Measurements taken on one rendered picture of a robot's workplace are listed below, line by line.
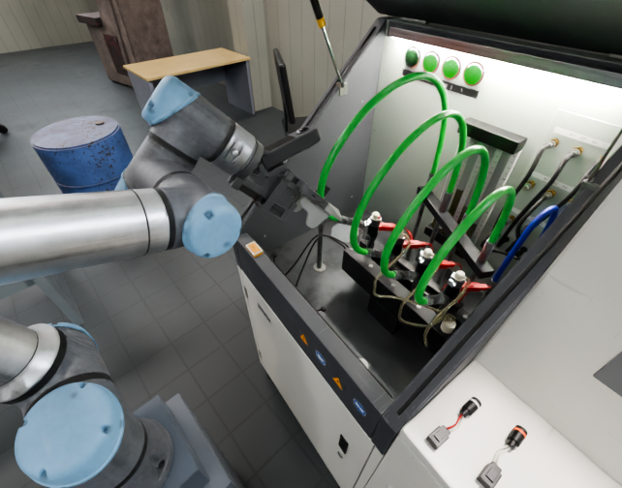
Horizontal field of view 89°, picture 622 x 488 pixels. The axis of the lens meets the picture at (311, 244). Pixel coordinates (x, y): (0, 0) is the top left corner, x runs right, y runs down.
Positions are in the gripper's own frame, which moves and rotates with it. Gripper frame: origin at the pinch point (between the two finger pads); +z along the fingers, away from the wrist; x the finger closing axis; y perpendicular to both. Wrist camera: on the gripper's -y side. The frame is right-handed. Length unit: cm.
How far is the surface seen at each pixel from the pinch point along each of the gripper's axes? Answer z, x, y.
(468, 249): 29.2, 11.2, -11.0
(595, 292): 22.5, 35.7, -13.8
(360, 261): 23.5, -6.8, 7.0
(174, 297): 33, -122, 105
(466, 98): 18.6, -8.7, -40.1
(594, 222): 16.0, 31.7, -21.1
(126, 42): -77, -507, -4
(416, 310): 29.1, 11.3, 7.1
